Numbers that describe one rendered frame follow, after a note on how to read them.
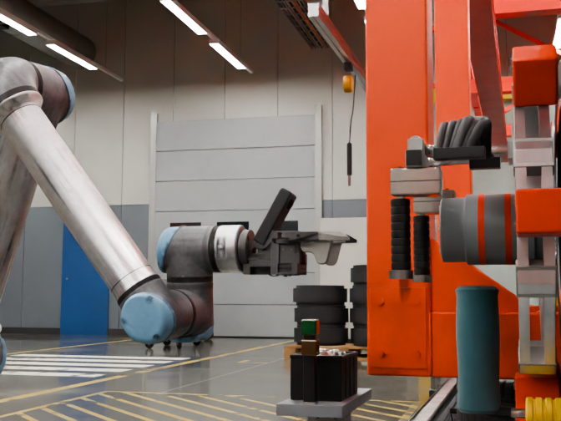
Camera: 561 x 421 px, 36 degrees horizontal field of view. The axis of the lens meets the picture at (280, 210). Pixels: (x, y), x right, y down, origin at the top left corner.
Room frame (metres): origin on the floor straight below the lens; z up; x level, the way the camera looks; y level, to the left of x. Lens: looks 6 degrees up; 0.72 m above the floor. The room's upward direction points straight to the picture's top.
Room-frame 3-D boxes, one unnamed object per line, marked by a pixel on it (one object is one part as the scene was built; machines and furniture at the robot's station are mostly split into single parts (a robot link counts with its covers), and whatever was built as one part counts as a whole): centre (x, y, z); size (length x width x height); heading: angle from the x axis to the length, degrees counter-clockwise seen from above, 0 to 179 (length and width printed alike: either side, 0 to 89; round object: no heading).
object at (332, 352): (2.34, -0.12, 0.51); 0.20 x 0.14 x 0.13; 163
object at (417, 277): (1.90, -0.31, 0.83); 0.04 x 0.04 x 0.16
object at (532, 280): (1.67, -0.49, 0.85); 0.54 x 0.07 x 0.54; 164
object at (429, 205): (1.89, -0.34, 0.93); 0.09 x 0.05 x 0.05; 74
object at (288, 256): (1.63, 0.01, 0.80); 0.12 x 0.08 x 0.09; 74
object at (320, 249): (1.57, -0.08, 0.80); 0.09 x 0.03 x 0.06; 58
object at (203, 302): (1.68, 0.18, 0.69); 0.12 x 0.09 x 0.12; 160
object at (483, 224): (1.69, -0.42, 0.85); 0.21 x 0.14 x 0.14; 74
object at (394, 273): (1.57, -0.22, 0.83); 0.04 x 0.04 x 0.16
